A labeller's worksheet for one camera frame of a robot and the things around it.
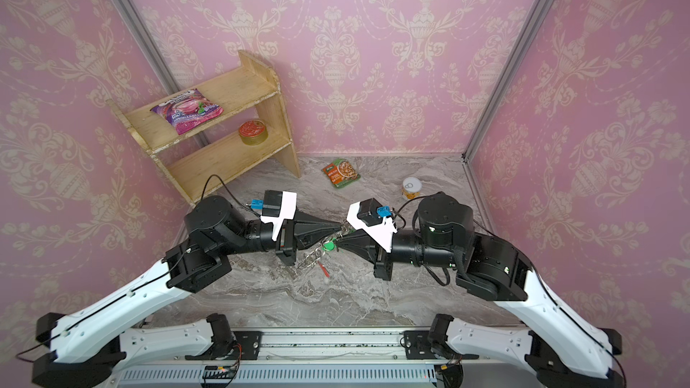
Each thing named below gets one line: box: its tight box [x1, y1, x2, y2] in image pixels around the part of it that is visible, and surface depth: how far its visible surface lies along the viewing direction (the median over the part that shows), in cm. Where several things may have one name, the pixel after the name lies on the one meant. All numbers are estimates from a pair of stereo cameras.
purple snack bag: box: [150, 88, 224, 135], surface depth 71 cm
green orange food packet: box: [321, 158, 362, 189], surface depth 115 cm
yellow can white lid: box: [401, 176, 423, 200], surface depth 105 cm
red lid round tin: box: [238, 119, 269, 146], surface depth 98 cm
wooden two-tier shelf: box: [106, 50, 301, 204], surface depth 87 cm
